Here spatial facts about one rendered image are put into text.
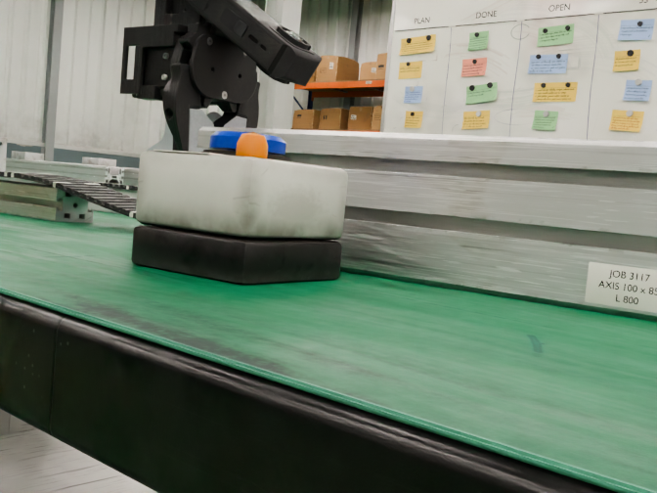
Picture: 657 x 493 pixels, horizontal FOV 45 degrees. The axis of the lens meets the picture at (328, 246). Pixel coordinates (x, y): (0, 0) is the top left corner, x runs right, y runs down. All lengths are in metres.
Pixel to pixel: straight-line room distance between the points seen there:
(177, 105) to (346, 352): 0.38
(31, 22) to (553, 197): 12.62
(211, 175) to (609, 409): 0.23
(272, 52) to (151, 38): 0.11
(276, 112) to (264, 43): 8.16
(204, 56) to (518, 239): 0.29
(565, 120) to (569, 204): 3.24
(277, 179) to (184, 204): 0.05
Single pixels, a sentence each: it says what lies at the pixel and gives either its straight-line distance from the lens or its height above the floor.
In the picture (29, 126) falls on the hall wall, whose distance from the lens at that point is 12.82.
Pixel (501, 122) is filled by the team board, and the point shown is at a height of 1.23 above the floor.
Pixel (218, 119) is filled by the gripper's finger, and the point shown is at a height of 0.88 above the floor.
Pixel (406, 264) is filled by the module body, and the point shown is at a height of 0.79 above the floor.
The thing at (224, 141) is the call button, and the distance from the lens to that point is 0.40.
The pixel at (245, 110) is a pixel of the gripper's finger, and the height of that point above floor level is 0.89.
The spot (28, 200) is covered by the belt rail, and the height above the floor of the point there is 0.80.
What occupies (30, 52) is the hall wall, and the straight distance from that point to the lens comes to 12.89.
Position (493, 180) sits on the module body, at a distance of 0.43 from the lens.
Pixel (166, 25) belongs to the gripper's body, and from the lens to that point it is 0.63.
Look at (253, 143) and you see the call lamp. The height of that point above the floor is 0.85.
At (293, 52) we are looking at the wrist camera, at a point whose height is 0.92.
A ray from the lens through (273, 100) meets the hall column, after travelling 8.93.
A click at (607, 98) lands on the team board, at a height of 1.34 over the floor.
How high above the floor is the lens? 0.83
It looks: 4 degrees down
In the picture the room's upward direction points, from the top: 5 degrees clockwise
